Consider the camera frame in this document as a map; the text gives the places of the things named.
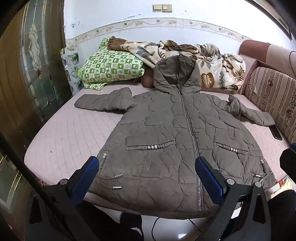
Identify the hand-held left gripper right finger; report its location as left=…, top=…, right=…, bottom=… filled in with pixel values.
left=195, top=156, right=272, bottom=241

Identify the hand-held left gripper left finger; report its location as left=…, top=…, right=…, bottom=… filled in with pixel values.
left=24, top=156, right=100, bottom=241

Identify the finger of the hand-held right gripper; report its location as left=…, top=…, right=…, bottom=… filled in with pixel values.
left=279, top=143, right=296, bottom=179

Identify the grey-brown quilted hooded jacket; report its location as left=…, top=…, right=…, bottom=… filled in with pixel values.
left=74, top=55, right=277, bottom=219

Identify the yellow floral pillow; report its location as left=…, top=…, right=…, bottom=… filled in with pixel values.
left=276, top=175, right=294, bottom=195

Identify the black smartphone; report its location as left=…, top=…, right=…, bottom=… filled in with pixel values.
left=269, top=125, right=283, bottom=141

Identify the pink quilted sofa bed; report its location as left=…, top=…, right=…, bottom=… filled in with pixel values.
left=24, top=81, right=290, bottom=209

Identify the dark cloth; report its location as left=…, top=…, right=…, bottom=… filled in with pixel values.
left=88, top=204, right=144, bottom=241

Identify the striped floral backrest cushion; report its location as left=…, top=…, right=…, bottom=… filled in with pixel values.
left=245, top=67, right=296, bottom=145

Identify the leaf print blanket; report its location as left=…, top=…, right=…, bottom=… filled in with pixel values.
left=120, top=40, right=246, bottom=94

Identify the wooden stained glass door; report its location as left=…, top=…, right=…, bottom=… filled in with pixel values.
left=0, top=0, right=73, bottom=232

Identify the green checkered pillow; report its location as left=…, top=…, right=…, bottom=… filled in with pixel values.
left=77, top=37, right=146, bottom=91

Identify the brown cushion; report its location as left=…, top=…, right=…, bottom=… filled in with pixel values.
left=141, top=68, right=158, bottom=88

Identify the brown knitted cloth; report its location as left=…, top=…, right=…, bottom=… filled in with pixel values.
left=107, top=36, right=129, bottom=51

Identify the black floor cable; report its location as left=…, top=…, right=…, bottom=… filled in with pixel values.
left=151, top=217, right=201, bottom=241

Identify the thin dark cable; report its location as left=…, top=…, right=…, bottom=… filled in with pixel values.
left=288, top=50, right=296, bottom=70

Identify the beige wall switch plate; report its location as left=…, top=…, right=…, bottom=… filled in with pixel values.
left=153, top=4, right=173, bottom=12

